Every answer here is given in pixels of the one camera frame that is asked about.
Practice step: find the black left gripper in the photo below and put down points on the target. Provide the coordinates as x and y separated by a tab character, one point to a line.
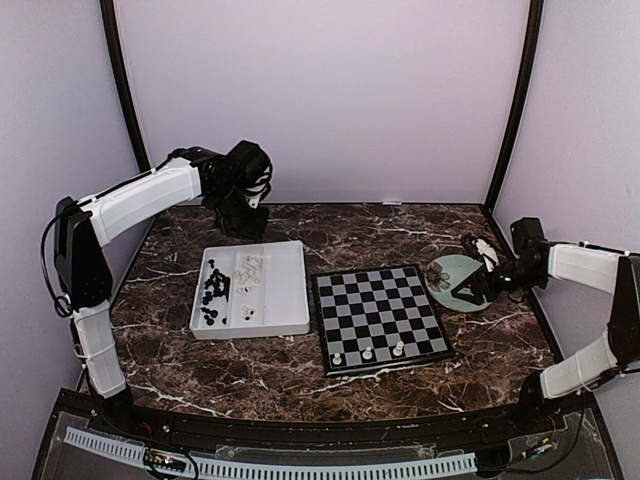
254	232

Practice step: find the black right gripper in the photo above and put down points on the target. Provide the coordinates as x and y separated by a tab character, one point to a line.
475	282

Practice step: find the white plastic parts tray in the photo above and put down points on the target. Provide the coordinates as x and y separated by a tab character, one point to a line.
286	310

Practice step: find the white chess king piece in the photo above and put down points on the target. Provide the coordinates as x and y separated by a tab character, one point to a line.
398	350

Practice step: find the black and grey chessboard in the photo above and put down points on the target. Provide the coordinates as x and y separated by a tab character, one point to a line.
377	308

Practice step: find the white chess pawn piece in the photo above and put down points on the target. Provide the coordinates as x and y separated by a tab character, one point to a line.
367	354

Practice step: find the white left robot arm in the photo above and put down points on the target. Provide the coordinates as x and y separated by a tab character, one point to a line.
233	185

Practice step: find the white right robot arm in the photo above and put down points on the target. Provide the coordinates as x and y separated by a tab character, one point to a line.
597	290

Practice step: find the pile of white chess pieces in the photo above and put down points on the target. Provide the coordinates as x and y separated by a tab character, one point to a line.
248	288

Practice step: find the pile of black chess pieces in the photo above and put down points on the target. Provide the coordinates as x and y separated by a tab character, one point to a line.
215	299

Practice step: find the light blue flower plate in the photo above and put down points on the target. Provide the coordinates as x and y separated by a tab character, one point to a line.
445	273

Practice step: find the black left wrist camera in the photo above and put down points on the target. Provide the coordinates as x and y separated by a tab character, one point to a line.
253	167

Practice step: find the black front rail base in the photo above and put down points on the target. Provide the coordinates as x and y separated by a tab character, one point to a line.
480	430

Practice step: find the white slotted cable duct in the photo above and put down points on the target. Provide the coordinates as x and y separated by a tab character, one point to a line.
255	463

